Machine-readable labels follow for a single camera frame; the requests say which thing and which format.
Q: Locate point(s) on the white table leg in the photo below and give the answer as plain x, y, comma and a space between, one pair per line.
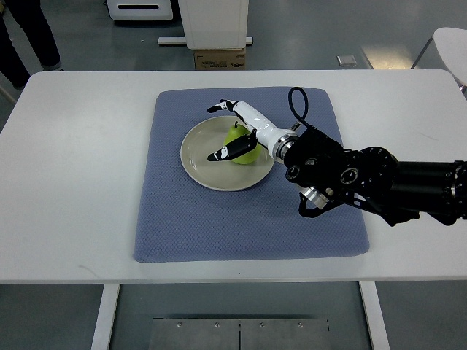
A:
106, 316
374, 317

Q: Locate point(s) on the white cabinet on stand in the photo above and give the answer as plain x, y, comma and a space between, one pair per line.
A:
212, 25

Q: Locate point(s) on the white round chair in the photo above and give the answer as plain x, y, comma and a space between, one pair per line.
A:
451, 46

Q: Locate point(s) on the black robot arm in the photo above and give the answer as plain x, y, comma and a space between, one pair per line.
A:
373, 180

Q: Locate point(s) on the green pear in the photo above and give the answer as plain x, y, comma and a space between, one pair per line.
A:
234, 132

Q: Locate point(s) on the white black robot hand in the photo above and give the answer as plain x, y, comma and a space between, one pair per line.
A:
276, 140

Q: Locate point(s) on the grey floor outlet plate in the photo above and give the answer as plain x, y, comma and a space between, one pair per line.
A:
346, 60

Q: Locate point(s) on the right white table leg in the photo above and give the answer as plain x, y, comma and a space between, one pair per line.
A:
374, 317

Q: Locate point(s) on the white floor machine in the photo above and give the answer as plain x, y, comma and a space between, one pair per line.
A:
140, 10

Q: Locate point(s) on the blue textured cloth mat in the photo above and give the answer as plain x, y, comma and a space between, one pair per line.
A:
181, 221

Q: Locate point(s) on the left white table leg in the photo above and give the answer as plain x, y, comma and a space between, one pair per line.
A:
106, 316

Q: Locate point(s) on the person in dark trousers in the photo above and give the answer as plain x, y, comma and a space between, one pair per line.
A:
30, 17

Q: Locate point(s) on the cream ceramic plate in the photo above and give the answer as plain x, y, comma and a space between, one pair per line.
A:
208, 137

